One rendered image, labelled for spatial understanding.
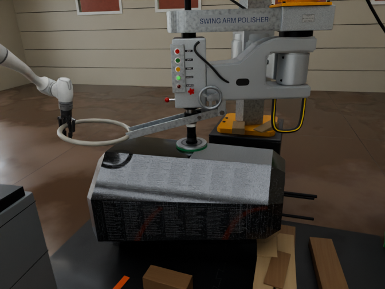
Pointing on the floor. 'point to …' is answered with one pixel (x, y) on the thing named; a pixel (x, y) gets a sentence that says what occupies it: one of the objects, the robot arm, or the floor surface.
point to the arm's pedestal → (24, 248)
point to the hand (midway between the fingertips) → (67, 136)
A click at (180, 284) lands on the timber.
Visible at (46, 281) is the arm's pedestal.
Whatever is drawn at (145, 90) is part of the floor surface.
